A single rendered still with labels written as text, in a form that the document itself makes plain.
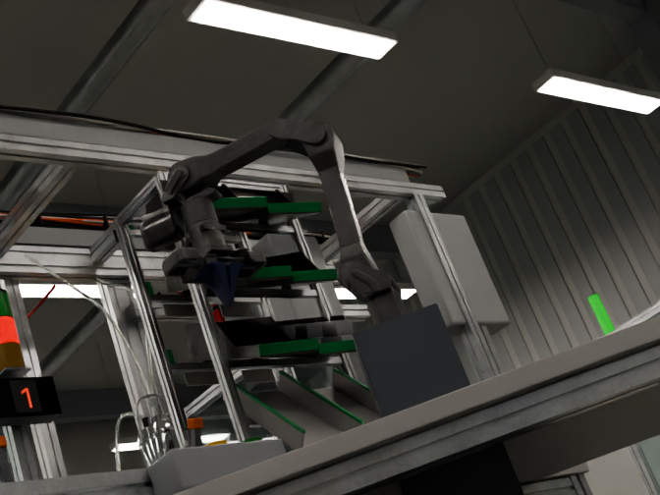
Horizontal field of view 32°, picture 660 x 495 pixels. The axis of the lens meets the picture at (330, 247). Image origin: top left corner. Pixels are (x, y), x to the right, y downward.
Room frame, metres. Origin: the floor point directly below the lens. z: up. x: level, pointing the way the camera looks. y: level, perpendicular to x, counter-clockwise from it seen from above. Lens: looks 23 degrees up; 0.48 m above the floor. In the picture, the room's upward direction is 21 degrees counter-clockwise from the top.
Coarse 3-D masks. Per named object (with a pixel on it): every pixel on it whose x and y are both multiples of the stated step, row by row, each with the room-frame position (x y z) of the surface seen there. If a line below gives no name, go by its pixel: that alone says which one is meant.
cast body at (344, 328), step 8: (336, 320) 2.14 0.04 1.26; (344, 320) 2.15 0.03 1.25; (328, 328) 2.15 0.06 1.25; (336, 328) 2.14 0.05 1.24; (344, 328) 2.15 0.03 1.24; (352, 328) 2.17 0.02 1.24; (328, 336) 2.16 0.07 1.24; (336, 336) 2.14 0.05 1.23; (344, 336) 2.14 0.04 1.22; (352, 336) 2.15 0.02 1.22
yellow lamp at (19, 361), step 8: (0, 344) 1.80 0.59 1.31; (8, 344) 1.80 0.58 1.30; (16, 344) 1.81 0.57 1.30; (0, 352) 1.80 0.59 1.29; (8, 352) 1.80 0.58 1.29; (16, 352) 1.81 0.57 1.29; (0, 360) 1.80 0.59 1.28; (8, 360) 1.80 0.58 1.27; (16, 360) 1.81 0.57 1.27; (24, 360) 1.83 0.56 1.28; (0, 368) 1.80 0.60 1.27
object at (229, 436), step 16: (304, 368) 2.99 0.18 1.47; (320, 368) 3.04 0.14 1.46; (240, 384) 3.04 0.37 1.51; (256, 384) 3.00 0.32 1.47; (272, 384) 2.96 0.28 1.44; (304, 384) 2.98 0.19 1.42; (320, 384) 3.02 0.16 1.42; (192, 416) 3.20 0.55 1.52; (208, 416) 3.15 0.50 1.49; (224, 416) 3.11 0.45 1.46; (208, 432) 3.17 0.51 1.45; (224, 432) 3.12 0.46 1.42; (256, 432) 3.04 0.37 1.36; (288, 448) 2.97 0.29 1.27
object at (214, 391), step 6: (234, 372) 3.02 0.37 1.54; (240, 372) 3.01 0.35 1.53; (276, 372) 2.92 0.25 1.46; (234, 378) 3.03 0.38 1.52; (276, 378) 2.92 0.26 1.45; (210, 390) 3.10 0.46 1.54; (216, 390) 3.09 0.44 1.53; (204, 396) 3.12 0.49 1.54; (210, 396) 3.11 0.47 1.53; (216, 396) 3.11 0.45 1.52; (192, 402) 3.16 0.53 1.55; (198, 402) 3.15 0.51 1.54; (204, 402) 3.13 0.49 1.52; (186, 408) 3.19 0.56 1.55; (192, 408) 3.18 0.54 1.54; (198, 408) 3.15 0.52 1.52; (186, 414) 3.19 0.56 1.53; (192, 414) 3.19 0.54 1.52
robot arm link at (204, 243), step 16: (208, 224) 1.77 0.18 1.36; (192, 240) 1.77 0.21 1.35; (208, 240) 1.76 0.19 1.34; (224, 240) 1.79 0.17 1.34; (176, 256) 1.71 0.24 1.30; (192, 256) 1.72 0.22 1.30; (240, 256) 1.83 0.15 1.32; (256, 256) 1.82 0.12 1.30; (176, 272) 1.76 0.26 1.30; (240, 272) 1.86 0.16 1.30; (256, 272) 1.87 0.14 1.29
